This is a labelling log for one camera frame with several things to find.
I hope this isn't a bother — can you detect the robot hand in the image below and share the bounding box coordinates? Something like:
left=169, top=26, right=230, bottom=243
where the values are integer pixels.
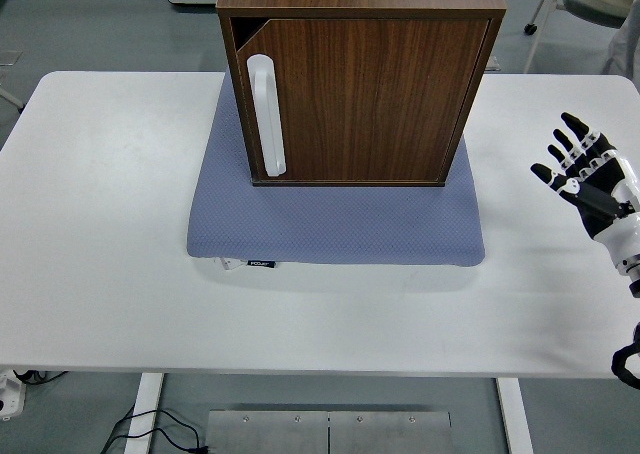
left=529, top=112, right=640, bottom=278

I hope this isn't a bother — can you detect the brown wooden cabinet door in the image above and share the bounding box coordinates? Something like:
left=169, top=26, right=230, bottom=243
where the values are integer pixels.
left=235, top=17, right=491, bottom=183

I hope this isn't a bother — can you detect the wheeled chair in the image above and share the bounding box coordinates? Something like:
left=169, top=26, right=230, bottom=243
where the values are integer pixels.
left=523, top=0, right=640, bottom=74

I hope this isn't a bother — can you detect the blue textured mat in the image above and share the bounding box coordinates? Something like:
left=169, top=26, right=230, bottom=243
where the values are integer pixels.
left=185, top=81, right=487, bottom=268

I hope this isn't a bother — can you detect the grey metal plate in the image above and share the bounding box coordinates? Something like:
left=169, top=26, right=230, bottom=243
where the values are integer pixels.
left=206, top=409, right=452, bottom=454

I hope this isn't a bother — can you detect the grey stand leg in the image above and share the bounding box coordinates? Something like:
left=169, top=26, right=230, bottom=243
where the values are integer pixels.
left=0, top=86, right=26, bottom=113

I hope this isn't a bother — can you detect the white power strip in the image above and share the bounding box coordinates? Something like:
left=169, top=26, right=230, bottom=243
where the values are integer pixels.
left=0, top=368, right=25, bottom=420

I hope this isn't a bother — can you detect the white door handle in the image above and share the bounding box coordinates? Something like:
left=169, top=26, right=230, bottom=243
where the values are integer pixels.
left=245, top=53, right=288, bottom=178

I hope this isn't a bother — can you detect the black floor cable with plug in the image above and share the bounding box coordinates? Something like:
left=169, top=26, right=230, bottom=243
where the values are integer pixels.
left=101, top=408, right=214, bottom=454

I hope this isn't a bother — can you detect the thin black cable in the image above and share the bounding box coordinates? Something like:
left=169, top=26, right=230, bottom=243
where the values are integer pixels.
left=12, top=369, right=67, bottom=384

